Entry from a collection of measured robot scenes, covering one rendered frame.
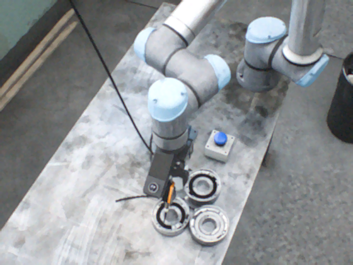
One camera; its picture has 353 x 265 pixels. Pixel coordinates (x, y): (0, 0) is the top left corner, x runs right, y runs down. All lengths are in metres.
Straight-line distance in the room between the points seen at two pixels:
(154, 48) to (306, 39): 0.45
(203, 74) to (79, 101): 1.74
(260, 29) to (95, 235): 0.77
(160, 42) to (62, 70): 1.86
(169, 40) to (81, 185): 0.56
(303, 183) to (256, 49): 1.04
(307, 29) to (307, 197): 1.19
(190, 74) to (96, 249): 0.57
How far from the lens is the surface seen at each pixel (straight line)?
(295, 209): 2.11
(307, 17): 1.09
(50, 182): 1.28
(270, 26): 1.31
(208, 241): 1.09
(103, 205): 1.20
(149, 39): 0.90
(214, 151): 1.21
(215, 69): 0.83
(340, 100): 2.20
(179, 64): 0.85
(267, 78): 1.40
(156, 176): 0.91
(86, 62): 2.72
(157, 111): 0.77
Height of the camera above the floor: 1.87
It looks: 55 degrees down
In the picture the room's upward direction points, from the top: 4 degrees counter-clockwise
